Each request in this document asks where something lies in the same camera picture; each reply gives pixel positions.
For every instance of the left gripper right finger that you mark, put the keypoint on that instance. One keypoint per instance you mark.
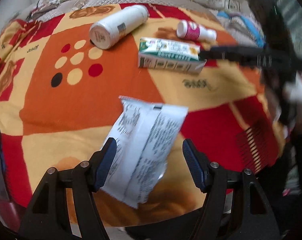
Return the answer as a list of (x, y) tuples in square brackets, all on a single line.
[(197, 163)]

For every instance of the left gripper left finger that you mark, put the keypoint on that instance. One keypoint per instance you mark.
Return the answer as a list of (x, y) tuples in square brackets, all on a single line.
[(101, 162)]

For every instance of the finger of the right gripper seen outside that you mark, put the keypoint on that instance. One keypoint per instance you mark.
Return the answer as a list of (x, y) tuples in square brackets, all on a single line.
[(230, 53)]

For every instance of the white printed plastic package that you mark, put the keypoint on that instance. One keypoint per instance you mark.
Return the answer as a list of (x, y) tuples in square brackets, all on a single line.
[(145, 133)]

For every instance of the green white milk carton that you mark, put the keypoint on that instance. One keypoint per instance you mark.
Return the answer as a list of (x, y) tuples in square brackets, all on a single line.
[(157, 53)]

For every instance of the colourful blue blanket pile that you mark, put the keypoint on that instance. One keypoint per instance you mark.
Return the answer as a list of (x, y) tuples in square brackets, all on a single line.
[(245, 29)]

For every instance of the white pink yogurt bottle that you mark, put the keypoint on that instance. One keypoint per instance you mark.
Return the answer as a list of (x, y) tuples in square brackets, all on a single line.
[(188, 30)]

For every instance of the orange red patterned blanket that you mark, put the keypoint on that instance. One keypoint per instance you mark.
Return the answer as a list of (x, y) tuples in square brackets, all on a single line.
[(61, 98)]

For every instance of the large white cylindrical bottle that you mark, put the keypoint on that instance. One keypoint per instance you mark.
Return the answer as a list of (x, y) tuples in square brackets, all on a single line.
[(107, 32)]

